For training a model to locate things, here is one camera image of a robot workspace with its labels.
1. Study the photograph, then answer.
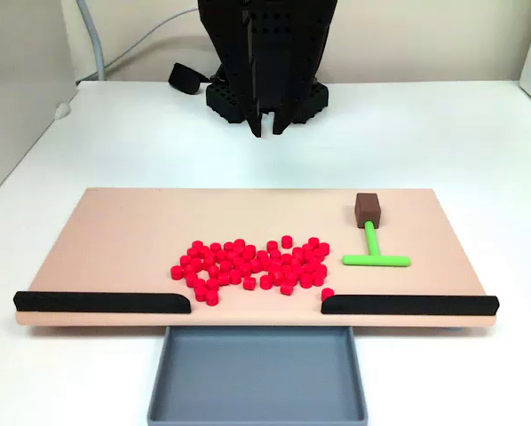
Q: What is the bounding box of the green T-tool with brown handle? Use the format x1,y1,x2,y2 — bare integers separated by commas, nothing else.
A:
341,192,412,268

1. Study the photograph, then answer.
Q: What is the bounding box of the black table clamp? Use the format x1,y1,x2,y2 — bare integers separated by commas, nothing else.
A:
167,61,211,96

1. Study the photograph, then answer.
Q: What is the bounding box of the beige flat board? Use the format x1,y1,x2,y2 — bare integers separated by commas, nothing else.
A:
14,186,501,332

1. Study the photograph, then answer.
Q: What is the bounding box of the grey plastic tray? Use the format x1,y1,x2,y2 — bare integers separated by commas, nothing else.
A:
147,325,368,426

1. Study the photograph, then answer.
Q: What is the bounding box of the thin grey cable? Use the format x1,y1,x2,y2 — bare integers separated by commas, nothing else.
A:
100,7,201,73

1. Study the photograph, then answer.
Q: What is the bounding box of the thick grey hose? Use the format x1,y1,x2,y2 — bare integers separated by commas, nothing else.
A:
75,0,107,82

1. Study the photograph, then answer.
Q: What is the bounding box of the black foam rail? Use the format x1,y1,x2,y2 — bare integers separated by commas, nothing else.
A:
321,294,501,317
12,290,192,316

